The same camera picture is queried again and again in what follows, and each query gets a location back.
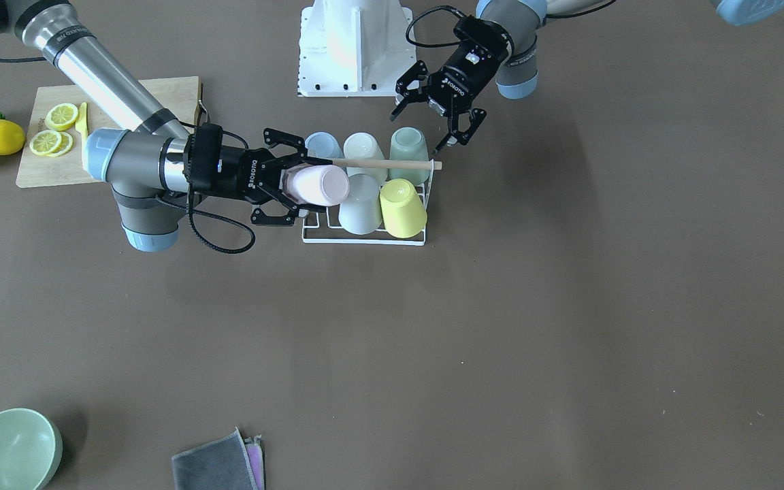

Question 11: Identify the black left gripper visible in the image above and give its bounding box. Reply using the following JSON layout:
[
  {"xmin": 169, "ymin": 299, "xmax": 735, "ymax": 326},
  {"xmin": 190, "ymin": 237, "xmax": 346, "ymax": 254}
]
[{"xmin": 392, "ymin": 16, "xmax": 510, "ymax": 154}]

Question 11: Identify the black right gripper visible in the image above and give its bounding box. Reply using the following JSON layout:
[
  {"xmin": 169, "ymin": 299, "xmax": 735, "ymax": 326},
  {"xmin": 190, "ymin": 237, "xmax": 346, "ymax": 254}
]
[{"xmin": 184, "ymin": 122, "xmax": 333, "ymax": 227}]

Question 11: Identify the mint green cup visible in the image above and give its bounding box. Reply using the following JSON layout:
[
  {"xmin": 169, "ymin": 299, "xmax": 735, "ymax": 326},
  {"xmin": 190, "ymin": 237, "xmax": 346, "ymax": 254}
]
[{"xmin": 389, "ymin": 127, "xmax": 431, "ymax": 186}]

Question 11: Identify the pink cup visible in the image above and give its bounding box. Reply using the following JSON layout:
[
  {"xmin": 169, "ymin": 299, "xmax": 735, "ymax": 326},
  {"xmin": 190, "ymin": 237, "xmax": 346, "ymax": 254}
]
[{"xmin": 282, "ymin": 165, "xmax": 350, "ymax": 207}]

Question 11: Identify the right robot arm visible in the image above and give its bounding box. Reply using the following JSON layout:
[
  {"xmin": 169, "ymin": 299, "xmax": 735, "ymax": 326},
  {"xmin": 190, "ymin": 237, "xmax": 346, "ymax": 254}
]
[{"xmin": 0, "ymin": 1, "xmax": 349, "ymax": 252}]

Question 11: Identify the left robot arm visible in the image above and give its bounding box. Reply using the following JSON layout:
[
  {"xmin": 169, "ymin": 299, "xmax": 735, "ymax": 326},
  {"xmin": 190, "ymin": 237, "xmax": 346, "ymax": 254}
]
[{"xmin": 390, "ymin": 1, "xmax": 610, "ymax": 152}]

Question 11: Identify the light blue cup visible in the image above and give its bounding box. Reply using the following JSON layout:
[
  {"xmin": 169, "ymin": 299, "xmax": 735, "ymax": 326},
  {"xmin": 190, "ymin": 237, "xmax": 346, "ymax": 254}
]
[{"xmin": 305, "ymin": 131, "xmax": 344, "ymax": 159}]

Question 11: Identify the cream white cup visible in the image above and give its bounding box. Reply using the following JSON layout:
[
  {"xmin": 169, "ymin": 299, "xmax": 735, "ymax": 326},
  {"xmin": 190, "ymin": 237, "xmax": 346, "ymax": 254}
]
[{"xmin": 343, "ymin": 131, "xmax": 389, "ymax": 185}]

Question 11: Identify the grey cup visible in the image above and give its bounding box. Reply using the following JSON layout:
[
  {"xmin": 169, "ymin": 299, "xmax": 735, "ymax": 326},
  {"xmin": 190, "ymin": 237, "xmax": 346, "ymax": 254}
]
[{"xmin": 338, "ymin": 174, "xmax": 382, "ymax": 235}]

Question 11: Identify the yellow cup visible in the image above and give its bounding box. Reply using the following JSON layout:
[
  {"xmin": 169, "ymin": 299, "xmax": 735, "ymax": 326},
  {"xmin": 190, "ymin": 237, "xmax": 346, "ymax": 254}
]
[{"xmin": 380, "ymin": 179, "xmax": 427, "ymax": 239}]

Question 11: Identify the yellow plastic knife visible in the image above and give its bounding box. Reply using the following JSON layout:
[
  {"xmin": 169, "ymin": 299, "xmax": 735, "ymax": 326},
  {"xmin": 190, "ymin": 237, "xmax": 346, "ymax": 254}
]
[{"xmin": 75, "ymin": 102, "xmax": 89, "ymax": 152}]

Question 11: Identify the lemon slice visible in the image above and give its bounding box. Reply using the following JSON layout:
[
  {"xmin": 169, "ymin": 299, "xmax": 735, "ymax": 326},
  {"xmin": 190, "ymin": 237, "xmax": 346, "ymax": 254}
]
[
  {"xmin": 28, "ymin": 129, "xmax": 63, "ymax": 157},
  {"xmin": 46, "ymin": 131, "xmax": 74, "ymax": 158},
  {"xmin": 44, "ymin": 103, "xmax": 79, "ymax": 131}
]

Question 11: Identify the bamboo cutting board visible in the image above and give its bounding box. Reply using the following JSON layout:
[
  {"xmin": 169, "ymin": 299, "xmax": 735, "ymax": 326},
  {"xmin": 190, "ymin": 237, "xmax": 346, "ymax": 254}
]
[{"xmin": 16, "ymin": 76, "xmax": 202, "ymax": 187}]

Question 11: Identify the purple cloth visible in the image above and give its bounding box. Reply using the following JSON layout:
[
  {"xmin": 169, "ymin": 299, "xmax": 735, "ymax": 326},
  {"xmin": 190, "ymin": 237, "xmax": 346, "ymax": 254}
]
[{"xmin": 244, "ymin": 436, "xmax": 265, "ymax": 490}]

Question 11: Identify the grey cloth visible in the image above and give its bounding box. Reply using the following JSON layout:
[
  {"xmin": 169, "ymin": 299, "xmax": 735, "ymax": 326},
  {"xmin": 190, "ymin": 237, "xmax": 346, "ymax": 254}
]
[{"xmin": 171, "ymin": 430, "xmax": 252, "ymax": 489}]

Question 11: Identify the green bowl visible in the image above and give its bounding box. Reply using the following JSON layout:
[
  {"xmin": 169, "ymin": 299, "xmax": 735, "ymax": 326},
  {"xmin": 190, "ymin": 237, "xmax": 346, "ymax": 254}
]
[{"xmin": 0, "ymin": 408, "xmax": 63, "ymax": 489}]

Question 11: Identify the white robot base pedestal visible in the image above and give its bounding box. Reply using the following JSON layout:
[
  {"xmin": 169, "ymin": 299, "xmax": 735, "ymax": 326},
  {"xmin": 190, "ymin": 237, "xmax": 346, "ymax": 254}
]
[{"xmin": 297, "ymin": 1, "xmax": 416, "ymax": 97}]

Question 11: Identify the white wire cup holder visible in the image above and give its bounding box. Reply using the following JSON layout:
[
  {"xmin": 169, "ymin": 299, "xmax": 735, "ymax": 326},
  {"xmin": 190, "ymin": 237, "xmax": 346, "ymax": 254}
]
[{"xmin": 301, "ymin": 159, "xmax": 442, "ymax": 247}]

